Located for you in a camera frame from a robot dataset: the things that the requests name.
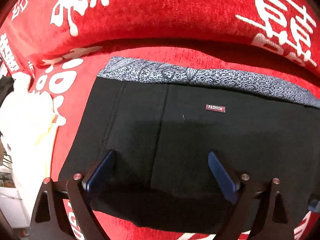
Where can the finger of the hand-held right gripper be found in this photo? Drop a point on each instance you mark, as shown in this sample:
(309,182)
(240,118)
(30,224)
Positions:
(314,205)

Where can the black pants with patterned waistband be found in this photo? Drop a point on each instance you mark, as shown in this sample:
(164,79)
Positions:
(187,135)

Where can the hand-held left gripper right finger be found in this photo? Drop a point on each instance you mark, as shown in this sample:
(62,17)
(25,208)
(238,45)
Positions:
(222,175)

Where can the white cloth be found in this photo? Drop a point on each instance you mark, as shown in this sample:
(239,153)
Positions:
(25,130)

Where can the red printed blanket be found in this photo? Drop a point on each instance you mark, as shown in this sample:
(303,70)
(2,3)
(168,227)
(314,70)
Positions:
(200,53)

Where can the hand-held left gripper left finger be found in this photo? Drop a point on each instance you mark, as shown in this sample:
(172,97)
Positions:
(100,175)

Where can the long red printed cushion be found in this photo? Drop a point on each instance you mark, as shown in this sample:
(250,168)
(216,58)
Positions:
(162,10)

